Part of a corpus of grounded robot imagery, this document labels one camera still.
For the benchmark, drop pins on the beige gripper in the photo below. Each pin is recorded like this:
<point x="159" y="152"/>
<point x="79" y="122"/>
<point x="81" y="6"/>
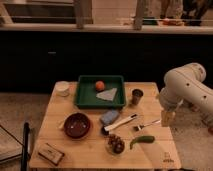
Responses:
<point x="167" y="118"/>

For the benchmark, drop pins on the green pepper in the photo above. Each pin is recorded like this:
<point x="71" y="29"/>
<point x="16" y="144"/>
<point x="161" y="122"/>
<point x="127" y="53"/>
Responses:
<point x="142" y="139"/>

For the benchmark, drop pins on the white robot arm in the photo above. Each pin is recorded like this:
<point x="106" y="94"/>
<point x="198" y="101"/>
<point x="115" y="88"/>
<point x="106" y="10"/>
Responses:
<point x="186" y="83"/>

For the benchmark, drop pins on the green plastic tray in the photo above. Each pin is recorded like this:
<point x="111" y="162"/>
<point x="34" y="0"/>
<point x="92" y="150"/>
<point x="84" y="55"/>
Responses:
<point x="85" y="95"/>

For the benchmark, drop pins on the metal fork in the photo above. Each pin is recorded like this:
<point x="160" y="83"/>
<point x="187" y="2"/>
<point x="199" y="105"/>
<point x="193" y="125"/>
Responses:
<point x="140" y="127"/>

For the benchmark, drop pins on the metal cup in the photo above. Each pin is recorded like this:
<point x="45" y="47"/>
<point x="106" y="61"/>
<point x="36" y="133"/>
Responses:
<point x="136" y="96"/>

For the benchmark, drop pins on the blue sponge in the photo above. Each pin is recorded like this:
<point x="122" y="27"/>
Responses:
<point x="109" y="117"/>

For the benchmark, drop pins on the glass bowl with pinecones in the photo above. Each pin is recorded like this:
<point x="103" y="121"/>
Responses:
<point x="115" y="145"/>

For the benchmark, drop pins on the grey triangular cloth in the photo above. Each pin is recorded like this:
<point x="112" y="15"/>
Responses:
<point x="108" y="95"/>

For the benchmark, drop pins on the orange fruit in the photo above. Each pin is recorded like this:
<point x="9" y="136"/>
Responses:
<point x="99" y="85"/>

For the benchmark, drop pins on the dark red bowl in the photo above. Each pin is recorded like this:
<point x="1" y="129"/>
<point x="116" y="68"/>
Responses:
<point x="77" y="125"/>

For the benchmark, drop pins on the white small bowl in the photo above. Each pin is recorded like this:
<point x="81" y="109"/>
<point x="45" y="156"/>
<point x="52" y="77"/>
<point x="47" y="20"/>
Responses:
<point x="62" y="88"/>

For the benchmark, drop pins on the small wooden box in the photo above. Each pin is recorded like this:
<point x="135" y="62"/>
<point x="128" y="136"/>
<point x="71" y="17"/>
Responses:
<point x="50" y="153"/>

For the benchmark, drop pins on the white handled brush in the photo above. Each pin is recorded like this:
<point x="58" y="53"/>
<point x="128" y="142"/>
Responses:
<point x="106" y="129"/>

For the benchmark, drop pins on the black chair frame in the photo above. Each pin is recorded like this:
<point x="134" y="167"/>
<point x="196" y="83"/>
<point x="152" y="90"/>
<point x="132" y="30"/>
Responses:
<point x="25" y="156"/>

